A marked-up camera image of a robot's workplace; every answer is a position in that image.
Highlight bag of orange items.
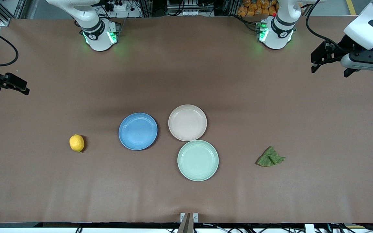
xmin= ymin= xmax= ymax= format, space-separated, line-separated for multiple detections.
xmin=237 ymin=0 xmax=279 ymax=17

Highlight metal table edge bracket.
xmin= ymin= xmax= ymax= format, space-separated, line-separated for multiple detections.
xmin=180 ymin=213 xmax=198 ymax=233

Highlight mint green round plate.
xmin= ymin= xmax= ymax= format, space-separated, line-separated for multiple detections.
xmin=177 ymin=139 xmax=220 ymax=182

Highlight aluminium frame rail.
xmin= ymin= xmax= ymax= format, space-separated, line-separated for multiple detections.
xmin=0 ymin=0 xmax=28 ymax=27

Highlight white power strip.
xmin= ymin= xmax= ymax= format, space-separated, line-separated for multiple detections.
xmin=104 ymin=0 xmax=141 ymax=18

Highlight green lettuce leaf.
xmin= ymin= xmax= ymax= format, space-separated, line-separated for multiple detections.
xmin=256 ymin=146 xmax=286 ymax=167

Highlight yellow lemon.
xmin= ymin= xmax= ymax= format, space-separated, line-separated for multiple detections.
xmin=69 ymin=134 xmax=85 ymax=153

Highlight blue round plate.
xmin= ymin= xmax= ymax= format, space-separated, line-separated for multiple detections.
xmin=119 ymin=112 xmax=158 ymax=151

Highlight beige pink round plate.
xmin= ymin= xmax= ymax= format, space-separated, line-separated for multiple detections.
xmin=168 ymin=104 xmax=208 ymax=142

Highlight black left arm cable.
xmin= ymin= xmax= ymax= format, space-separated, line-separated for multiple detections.
xmin=306 ymin=0 xmax=347 ymax=52

